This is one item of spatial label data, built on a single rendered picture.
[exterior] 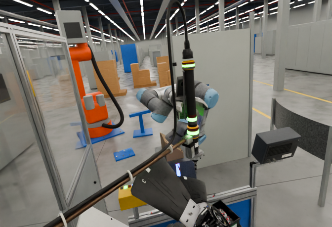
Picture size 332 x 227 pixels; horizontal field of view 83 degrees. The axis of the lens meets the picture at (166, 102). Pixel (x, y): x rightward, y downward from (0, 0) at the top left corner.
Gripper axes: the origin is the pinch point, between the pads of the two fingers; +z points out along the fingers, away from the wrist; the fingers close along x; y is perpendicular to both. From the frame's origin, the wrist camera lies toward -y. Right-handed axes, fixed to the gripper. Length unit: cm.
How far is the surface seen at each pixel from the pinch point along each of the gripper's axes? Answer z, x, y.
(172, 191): 0.0, 10.7, 32.4
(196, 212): 3.3, 2.9, 42.1
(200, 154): -1.1, -2.0, 19.7
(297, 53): -764, -830, 76
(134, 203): -34, 29, 65
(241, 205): -39, -44, 94
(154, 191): 1.5, 17.6, 29.3
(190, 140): 0.5, 2.2, 12.2
